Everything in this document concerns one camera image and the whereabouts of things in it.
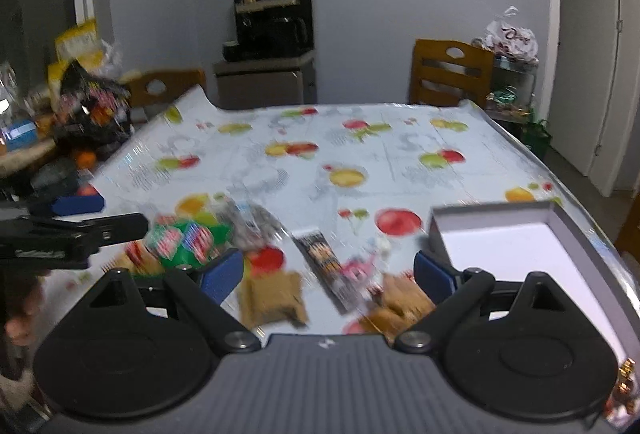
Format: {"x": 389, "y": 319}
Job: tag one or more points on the blue box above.
{"x": 20, "y": 131}

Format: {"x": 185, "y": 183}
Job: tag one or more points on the fruit print tablecloth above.
{"x": 350, "y": 139}

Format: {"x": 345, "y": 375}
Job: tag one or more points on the grey low cabinet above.
{"x": 265, "y": 86}

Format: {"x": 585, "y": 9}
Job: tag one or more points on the green bag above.
{"x": 537, "y": 136}

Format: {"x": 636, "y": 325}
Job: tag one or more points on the metal storage rack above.
{"x": 510, "y": 81}

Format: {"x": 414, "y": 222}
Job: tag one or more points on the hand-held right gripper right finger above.
{"x": 434, "y": 278}

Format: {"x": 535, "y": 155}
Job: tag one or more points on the yellow snack bag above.
{"x": 77, "y": 41}

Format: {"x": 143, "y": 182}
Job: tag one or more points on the black colourful snack bag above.
{"x": 92, "y": 109}

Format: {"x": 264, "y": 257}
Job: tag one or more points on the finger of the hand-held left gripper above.
{"x": 115, "y": 226}
{"x": 80, "y": 205}

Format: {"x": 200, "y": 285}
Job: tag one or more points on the dark brown cartoon tube packet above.
{"x": 325, "y": 264}

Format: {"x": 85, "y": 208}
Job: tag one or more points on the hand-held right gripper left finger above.
{"x": 220, "y": 275}

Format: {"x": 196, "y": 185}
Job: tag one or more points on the pink snack packet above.
{"x": 359, "y": 271}

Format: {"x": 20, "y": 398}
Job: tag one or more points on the wooden chair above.
{"x": 180, "y": 86}
{"x": 430, "y": 54}

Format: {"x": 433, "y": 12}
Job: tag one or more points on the orange fruit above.
{"x": 84, "y": 159}

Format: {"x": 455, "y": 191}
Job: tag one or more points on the green snack packet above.
{"x": 175, "y": 244}

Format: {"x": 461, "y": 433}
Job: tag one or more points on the white printed plastic bag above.
{"x": 515, "y": 39}

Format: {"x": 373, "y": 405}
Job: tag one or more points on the clear silver snack packet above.
{"x": 255, "y": 224}

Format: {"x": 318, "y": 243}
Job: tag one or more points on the person's left hand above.
{"x": 22, "y": 314}

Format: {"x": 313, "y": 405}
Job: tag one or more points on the dark grey object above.
{"x": 55, "y": 175}

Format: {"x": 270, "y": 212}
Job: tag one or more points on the clear plastic bag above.
{"x": 111, "y": 59}

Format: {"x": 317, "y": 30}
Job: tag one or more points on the grey shallow box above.
{"x": 500, "y": 244}

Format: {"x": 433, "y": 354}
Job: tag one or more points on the yellow red snack packet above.
{"x": 142, "y": 259}

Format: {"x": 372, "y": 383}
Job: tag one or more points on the tan brown cookie packet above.
{"x": 400, "y": 304}

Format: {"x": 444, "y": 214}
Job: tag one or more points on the white door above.
{"x": 600, "y": 64}

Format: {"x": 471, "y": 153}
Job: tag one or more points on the olive brown snack packet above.
{"x": 272, "y": 299}

